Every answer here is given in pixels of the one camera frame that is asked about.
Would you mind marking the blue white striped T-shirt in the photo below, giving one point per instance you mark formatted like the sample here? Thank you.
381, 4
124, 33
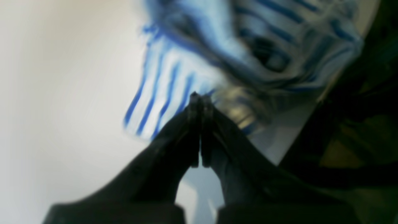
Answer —
254, 58

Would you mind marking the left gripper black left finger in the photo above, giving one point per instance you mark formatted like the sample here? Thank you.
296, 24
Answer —
145, 191

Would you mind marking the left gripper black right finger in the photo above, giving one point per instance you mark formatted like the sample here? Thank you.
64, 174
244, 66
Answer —
255, 191

